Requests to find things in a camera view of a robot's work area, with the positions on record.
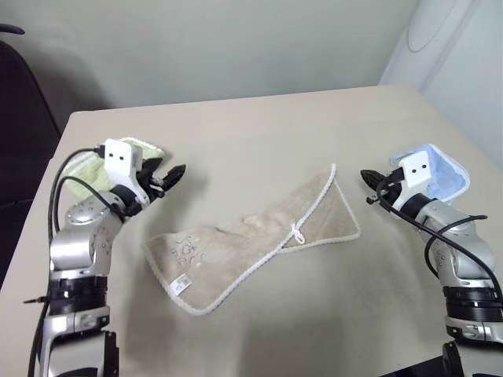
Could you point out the folded blue towel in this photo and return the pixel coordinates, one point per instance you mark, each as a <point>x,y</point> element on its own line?
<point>450,176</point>

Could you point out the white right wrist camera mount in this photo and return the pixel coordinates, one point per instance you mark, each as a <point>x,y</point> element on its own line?
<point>418,169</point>

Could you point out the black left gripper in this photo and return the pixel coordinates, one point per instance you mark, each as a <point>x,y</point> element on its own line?
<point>151,183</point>

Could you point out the folded green towel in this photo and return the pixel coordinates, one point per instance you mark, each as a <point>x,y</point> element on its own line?
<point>92,173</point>

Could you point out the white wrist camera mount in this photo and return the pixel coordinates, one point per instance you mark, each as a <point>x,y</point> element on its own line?
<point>418,169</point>
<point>120,159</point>

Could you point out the black zip tie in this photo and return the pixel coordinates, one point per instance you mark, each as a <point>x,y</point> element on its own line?
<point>35,300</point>

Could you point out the black chair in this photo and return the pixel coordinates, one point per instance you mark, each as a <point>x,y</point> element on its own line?
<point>19,137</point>

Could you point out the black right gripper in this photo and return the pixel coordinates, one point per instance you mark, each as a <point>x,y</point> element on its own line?
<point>393,186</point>

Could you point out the beige towel with white trim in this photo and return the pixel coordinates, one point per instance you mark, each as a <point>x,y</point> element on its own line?
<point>251,239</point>

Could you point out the white cabinet with oval recess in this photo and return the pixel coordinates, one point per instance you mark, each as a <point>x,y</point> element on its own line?
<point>452,59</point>

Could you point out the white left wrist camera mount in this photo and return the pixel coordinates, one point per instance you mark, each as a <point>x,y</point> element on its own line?
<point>120,159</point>

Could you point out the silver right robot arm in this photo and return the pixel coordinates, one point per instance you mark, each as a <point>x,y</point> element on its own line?
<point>467,251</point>

